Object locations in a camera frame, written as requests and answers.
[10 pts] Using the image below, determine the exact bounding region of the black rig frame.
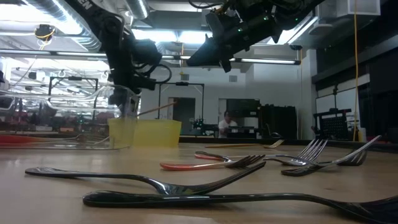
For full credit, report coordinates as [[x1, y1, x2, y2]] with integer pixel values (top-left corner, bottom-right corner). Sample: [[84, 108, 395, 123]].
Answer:
[[48, 76, 99, 110], [157, 82, 205, 121]]

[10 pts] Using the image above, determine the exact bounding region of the black fork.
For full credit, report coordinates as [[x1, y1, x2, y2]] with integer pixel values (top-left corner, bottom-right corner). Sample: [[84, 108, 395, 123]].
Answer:
[[280, 150, 368, 178], [194, 151, 266, 170], [24, 162, 267, 197], [82, 190, 398, 224]]

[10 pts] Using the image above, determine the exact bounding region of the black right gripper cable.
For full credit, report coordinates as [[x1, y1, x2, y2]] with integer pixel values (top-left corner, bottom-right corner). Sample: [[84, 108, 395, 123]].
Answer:
[[188, 0, 226, 10]]

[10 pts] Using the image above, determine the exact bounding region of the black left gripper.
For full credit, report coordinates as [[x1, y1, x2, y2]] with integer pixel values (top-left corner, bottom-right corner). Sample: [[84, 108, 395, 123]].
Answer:
[[108, 57, 156, 118]]

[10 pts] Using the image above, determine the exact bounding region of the black ceiling cable reel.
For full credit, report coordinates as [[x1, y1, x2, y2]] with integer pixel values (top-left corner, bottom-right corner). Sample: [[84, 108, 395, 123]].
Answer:
[[34, 24, 57, 43]]

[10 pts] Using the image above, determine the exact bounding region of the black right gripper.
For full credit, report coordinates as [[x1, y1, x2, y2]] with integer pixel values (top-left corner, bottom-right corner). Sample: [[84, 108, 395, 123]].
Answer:
[[186, 11, 282, 73]]

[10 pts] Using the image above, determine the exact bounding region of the long linear ceiling light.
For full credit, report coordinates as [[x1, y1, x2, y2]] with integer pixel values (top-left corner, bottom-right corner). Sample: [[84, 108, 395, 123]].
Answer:
[[0, 48, 302, 65]]

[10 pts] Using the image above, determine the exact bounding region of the person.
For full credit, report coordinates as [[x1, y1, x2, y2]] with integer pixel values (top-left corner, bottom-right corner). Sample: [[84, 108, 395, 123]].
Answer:
[[217, 110, 239, 139]]

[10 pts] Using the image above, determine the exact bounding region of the clear plastic bin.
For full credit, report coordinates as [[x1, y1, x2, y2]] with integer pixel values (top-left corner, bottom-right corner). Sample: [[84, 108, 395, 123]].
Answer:
[[0, 84, 141, 151]]

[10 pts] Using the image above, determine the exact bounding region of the silver ceiling duct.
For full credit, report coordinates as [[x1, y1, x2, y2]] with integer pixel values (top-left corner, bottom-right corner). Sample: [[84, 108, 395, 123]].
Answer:
[[126, 0, 150, 20]]

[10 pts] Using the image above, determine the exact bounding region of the yellow plastic bin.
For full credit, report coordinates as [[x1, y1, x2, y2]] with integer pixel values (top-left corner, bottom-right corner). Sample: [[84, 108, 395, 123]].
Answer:
[[108, 118, 183, 149]]

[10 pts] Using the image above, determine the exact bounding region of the black pegboard cart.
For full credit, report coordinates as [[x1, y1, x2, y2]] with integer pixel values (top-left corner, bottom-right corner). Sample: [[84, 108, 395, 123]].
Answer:
[[312, 108, 354, 141]]

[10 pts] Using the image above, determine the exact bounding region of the black cabinet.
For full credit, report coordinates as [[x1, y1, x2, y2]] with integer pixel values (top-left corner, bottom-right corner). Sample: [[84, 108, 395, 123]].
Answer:
[[257, 104, 298, 140]]

